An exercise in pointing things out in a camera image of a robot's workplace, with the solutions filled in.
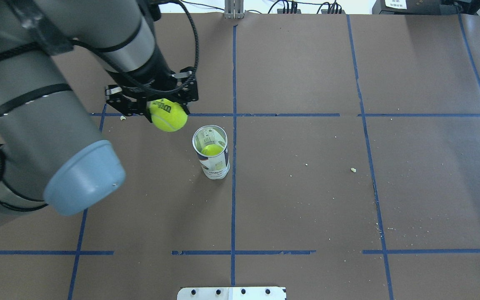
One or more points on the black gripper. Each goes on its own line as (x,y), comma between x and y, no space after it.
(153,70)

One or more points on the yellow tennis ball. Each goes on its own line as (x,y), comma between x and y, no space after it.
(168,116)

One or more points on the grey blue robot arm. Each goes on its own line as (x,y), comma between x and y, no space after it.
(53,154)

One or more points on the clear tennis ball can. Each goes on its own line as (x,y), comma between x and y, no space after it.
(210,143)

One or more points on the tennis ball inside can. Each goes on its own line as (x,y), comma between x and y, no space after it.
(212,150)

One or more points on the aluminium frame post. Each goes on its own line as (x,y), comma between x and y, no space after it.
(234,9)

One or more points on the white camera stand post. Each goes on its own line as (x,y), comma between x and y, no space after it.
(232,293)

